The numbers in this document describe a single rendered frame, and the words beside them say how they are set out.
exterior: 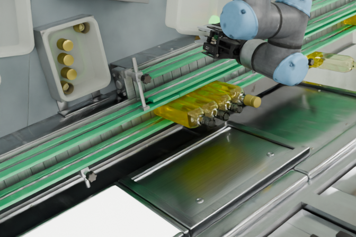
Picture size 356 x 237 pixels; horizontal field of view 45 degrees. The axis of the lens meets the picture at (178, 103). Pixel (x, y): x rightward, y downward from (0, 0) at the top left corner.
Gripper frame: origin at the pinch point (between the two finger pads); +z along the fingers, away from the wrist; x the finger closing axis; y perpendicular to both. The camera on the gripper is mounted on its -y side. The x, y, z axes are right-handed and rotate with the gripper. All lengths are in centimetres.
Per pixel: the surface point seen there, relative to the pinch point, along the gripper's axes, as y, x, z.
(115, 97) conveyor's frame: 10.3, 28.2, 24.5
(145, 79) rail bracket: 12.1, 16.0, 7.1
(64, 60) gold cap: 28.1, 16.2, 26.8
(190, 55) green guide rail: -11.8, 11.8, 17.1
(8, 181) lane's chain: 46, 47, 15
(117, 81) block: 11.8, 21.8, 22.2
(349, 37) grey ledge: -113, 4, 23
